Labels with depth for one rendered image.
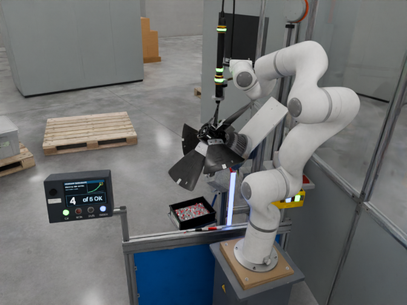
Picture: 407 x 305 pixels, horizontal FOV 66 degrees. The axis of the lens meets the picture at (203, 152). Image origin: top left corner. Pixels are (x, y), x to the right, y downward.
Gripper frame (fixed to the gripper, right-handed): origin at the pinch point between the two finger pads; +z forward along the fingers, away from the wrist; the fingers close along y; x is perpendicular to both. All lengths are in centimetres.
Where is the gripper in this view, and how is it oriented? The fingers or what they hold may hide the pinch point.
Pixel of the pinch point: (239, 61)
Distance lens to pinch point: 154.7
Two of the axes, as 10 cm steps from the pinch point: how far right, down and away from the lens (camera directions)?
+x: 0.3, -8.8, -4.8
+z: 0.4, -4.8, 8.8
